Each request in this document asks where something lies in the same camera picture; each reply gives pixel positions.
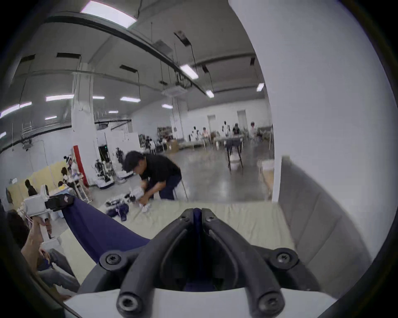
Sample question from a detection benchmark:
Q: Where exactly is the white wheeled robot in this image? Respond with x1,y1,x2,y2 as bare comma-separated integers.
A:
93,158,115,189

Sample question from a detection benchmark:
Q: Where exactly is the black-legged table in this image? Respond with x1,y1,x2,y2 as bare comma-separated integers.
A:
224,136,245,172

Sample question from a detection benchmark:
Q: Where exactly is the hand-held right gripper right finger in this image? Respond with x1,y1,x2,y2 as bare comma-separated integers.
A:
200,208,321,318

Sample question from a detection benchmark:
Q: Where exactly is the wooden table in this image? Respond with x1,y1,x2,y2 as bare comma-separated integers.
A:
257,159,276,200

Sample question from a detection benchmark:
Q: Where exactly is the small dark blue garment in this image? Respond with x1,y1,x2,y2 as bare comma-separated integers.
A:
106,203,130,222

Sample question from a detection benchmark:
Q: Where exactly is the group of people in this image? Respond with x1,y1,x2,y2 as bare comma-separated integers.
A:
189,121,272,147

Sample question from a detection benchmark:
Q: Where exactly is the grey padded headboard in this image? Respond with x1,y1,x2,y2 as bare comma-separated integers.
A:
278,155,374,299

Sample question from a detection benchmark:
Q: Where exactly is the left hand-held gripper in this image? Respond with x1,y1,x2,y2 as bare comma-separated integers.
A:
22,188,75,253

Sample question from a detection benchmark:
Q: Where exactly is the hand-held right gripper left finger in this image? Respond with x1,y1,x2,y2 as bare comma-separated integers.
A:
77,209,195,318

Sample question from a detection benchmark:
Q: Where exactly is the person's left hand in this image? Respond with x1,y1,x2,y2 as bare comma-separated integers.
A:
21,216,52,271

